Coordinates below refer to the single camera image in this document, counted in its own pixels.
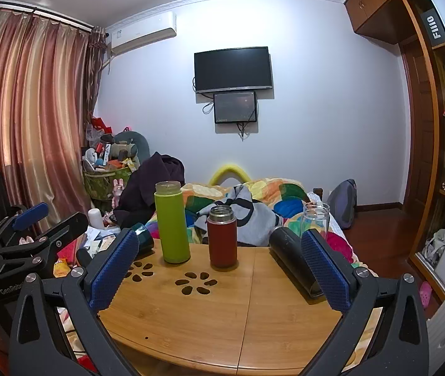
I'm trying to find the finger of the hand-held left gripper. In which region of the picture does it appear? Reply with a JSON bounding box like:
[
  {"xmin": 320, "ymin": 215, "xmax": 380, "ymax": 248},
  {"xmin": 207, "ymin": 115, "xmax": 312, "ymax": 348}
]
[
  {"xmin": 0, "ymin": 211, "xmax": 89, "ymax": 261},
  {"xmin": 0, "ymin": 202, "xmax": 49, "ymax": 245}
]

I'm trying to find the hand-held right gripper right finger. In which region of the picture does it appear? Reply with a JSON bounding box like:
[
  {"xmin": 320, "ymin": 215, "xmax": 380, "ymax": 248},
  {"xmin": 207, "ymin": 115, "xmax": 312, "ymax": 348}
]
[{"xmin": 298, "ymin": 229, "xmax": 431, "ymax": 376}]

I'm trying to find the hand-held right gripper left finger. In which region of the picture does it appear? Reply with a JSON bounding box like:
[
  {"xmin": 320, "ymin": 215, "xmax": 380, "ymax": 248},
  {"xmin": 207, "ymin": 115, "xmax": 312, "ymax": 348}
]
[{"xmin": 8, "ymin": 228, "xmax": 145, "ymax": 376}]

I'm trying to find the black cup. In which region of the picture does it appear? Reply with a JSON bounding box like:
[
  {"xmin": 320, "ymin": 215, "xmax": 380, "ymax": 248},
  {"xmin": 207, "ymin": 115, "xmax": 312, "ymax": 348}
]
[{"xmin": 268, "ymin": 227, "xmax": 325, "ymax": 299}]

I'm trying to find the dark green cup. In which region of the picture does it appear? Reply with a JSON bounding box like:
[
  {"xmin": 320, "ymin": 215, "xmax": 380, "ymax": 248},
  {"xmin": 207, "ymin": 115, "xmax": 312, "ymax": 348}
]
[{"xmin": 130, "ymin": 222, "xmax": 155, "ymax": 256}]

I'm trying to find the clear glass cup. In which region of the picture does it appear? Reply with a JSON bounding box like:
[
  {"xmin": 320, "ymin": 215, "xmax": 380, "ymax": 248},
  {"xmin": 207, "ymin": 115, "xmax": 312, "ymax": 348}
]
[{"xmin": 302, "ymin": 201, "xmax": 331, "ymax": 240}]

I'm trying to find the green tall cup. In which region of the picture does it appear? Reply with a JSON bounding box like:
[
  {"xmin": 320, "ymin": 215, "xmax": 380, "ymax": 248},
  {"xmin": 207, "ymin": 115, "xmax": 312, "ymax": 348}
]
[{"xmin": 154, "ymin": 180, "xmax": 191, "ymax": 264}]

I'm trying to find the red thermos cup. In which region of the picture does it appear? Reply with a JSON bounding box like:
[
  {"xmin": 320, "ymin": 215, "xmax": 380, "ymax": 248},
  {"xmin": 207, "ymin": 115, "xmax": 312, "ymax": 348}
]
[{"xmin": 206, "ymin": 205, "xmax": 238, "ymax": 269}]

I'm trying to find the green woven basket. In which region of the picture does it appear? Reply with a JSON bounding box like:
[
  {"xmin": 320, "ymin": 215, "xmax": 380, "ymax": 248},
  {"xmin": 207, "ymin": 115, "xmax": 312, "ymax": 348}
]
[{"xmin": 84, "ymin": 165, "xmax": 134, "ymax": 209}]

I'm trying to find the pink bunny figure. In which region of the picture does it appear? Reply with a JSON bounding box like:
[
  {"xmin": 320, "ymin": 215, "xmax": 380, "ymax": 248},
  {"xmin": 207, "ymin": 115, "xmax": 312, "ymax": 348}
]
[{"xmin": 111, "ymin": 179, "xmax": 126, "ymax": 206}]

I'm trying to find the grey backpack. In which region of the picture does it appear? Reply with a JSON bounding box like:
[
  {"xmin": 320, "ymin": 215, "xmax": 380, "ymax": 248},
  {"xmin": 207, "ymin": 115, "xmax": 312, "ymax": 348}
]
[{"xmin": 327, "ymin": 179, "xmax": 358, "ymax": 230}]

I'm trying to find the colourful patchwork blanket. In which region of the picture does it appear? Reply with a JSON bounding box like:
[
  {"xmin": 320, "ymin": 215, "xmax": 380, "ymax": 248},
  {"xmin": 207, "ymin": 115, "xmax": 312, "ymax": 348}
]
[{"xmin": 144, "ymin": 178, "xmax": 369, "ymax": 269}]

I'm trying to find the dark purple jacket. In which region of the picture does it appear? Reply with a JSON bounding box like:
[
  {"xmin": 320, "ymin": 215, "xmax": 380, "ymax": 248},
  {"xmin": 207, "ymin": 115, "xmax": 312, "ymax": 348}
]
[{"xmin": 114, "ymin": 151, "xmax": 186, "ymax": 231}]

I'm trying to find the round wooden table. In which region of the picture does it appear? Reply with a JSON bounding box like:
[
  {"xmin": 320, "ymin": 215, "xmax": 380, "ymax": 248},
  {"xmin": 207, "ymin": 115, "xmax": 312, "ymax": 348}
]
[{"xmin": 96, "ymin": 238, "xmax": 384, "ymax": 376}]

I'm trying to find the grey and black garment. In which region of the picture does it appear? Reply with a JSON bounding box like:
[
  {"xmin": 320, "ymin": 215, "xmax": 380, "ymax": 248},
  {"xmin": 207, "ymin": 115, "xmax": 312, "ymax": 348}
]
[{"xmin": 194, "ymin": 184, "xmax": 282, "ymax": 248}]

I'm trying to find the pink striped curtain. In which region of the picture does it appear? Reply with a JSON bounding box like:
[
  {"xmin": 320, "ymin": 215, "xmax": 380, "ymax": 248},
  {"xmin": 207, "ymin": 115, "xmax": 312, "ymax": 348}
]
[{"xmin": 0, "ymin": 5, "xmax": 107, "ymax": 224}]

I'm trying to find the pink slipper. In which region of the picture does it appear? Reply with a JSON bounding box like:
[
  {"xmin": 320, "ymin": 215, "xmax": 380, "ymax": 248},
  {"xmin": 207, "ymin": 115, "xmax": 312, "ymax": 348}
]
[{"xmin": 419, "ymin": 281, "xmax": 433, "ymax": 308}]

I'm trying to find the grey plush toy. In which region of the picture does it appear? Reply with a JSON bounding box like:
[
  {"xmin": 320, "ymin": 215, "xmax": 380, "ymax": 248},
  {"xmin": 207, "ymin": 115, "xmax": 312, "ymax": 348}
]
[{"xmin": 112, "ymin": 129, "xmax": 149, "ymax": 166}]

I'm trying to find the red bag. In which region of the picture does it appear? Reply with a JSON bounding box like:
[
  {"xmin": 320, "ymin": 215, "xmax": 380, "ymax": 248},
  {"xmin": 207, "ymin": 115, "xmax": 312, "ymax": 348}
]
[{"xmin": 88, "ymin": 116, "xmax": 113, "ymax": 137}]

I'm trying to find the white handbag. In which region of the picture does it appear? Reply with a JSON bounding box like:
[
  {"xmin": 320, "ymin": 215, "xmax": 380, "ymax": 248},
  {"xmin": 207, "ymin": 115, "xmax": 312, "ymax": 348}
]
[{"xmin": 422, "ymin": 229, "xmax": 445, "ymax": 268}]

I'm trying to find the yellow curved cushion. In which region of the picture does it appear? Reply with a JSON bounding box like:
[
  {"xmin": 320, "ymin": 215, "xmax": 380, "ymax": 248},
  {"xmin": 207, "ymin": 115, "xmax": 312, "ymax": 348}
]
[{"xmin": 208, "ymin": 165, "xmax": 251, "ymax": 187}]

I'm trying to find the wooden wardrobe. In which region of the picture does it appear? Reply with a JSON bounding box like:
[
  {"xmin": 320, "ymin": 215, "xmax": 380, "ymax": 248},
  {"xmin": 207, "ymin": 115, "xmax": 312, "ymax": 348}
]
[{"xmin": 398, "ymin": 0, "xmax": 445, "ymax": 306}]

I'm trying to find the small black monitor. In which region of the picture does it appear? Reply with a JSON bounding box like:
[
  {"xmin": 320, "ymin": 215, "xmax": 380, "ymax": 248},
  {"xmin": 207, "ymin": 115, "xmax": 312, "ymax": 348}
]
[{"xmin": 213, "ymin": 91, "xmax": 258, "ymax": 124}]

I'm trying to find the white air conditioner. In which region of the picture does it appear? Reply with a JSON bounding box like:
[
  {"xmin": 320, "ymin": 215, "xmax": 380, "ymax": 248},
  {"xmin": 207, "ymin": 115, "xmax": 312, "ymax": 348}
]
[{"xmin": 109, "ymin": 11, "xmax": 178, "ymax": 56}]

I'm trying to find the black sign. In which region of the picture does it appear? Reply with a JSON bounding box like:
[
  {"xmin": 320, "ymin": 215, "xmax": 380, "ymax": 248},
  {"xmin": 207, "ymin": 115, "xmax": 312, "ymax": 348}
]
[{"xmin": 421, "ymin": 7, "xmax": 445, "ymax": 50}]

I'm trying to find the wooden overhead cabinet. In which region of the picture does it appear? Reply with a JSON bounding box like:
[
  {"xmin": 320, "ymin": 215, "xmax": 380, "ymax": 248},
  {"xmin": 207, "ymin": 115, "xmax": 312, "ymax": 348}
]
[{"xmin": 343, "ymin": 0, "xmax": 427, "ymax": 46}]

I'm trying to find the black monitor cable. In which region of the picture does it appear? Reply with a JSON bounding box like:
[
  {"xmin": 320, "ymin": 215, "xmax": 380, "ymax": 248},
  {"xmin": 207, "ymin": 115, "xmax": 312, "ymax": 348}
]
[{"xmin": 237, "ymin": 122, "xmax": 256, "ymax": 142}]

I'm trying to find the wall-mounted black television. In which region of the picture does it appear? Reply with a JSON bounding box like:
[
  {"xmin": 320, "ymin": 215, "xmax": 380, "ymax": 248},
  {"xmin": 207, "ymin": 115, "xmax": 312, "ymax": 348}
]
[{"xmin": 194, "ymin": 46, "xmax": 274, "ymax": 95}]

